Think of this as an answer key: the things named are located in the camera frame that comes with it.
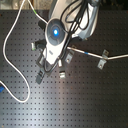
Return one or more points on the blue connector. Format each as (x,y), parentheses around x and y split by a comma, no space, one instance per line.
(1,89)

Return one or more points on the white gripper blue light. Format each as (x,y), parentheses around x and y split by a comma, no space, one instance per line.
(52,45)

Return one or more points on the metal cable clip right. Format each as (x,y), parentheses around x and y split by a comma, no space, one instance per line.
(103,60)

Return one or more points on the metal cable clip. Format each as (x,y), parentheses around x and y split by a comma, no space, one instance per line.
(103,60)
(69,56)

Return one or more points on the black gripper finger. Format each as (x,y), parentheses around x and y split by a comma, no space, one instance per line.
(40,75)

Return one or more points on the metal cable clip left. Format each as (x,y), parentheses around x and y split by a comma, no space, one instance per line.
(69,56)

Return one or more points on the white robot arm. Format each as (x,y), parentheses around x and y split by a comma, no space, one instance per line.
(67,19)

